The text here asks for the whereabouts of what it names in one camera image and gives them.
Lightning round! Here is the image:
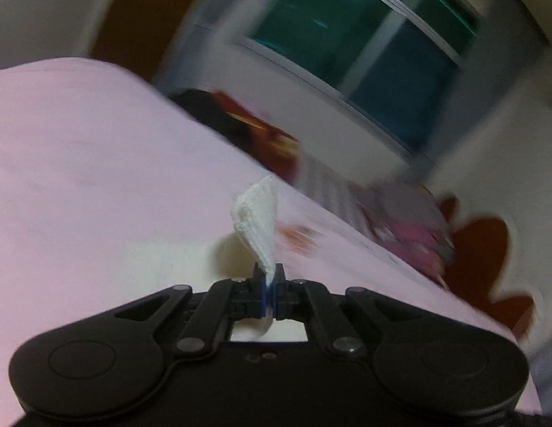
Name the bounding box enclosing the striped pillow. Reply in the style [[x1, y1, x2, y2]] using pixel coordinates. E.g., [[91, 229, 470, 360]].
[[291, 151, 367, 234]]

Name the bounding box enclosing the black garment on bed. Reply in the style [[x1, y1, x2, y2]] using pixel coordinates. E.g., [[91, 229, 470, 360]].
[[168, 89, 253, 152]]

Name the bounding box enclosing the red white scalloped headboard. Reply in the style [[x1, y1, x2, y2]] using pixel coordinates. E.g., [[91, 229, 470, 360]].
[[444, 215, 535, 339]]

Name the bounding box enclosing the stack of folded clothes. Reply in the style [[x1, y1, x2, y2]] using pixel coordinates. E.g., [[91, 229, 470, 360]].
[[356, 181, 455, 286]]

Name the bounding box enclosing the brown wooden door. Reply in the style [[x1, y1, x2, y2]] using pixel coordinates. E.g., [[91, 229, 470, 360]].
[[90, 0, 194, 81]]

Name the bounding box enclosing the pink floral bed sheet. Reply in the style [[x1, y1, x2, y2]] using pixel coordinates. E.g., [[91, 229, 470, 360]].
[[0, 56, 542, 427]]

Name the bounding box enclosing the grey curtain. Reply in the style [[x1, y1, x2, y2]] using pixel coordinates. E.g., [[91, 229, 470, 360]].
[[151, 0, 273, 94], [396, 0, 543, 184]]

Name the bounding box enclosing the white knit sweater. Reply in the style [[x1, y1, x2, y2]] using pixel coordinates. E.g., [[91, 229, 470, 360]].
[[231, 174, 278, 341]]

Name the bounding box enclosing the left grey curtain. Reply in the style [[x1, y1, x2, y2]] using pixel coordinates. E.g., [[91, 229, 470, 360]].
[[151, 0, 273, 94]]

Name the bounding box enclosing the window with white frame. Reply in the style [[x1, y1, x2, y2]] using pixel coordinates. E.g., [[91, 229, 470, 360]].
[[238, 0, 480, 153]]

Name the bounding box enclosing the right grey curtain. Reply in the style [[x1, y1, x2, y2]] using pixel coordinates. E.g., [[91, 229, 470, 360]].
[[396, 0, 543, 184]]

